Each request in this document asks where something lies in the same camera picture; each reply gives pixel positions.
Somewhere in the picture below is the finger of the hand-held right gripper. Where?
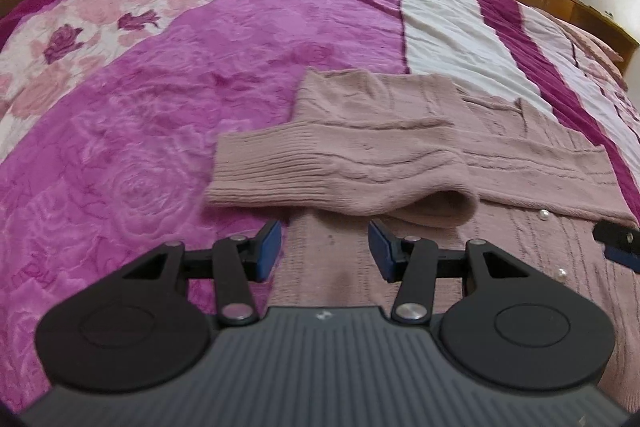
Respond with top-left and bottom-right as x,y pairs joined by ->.
592,221 -> 640,273

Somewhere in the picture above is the pink knitted cardigan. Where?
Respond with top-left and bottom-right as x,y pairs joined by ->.
205,68 -> 640,413

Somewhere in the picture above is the purple floral blanket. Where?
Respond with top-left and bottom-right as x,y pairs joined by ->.
0,0 -> 412,414

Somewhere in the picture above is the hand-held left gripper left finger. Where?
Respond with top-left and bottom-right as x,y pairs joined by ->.
121,220 -> 282,327

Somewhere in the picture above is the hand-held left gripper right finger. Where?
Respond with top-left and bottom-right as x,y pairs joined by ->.
368,219 -> 528,324

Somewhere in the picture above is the pink lace pillow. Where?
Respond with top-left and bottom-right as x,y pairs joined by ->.
565,24 -> 627,78

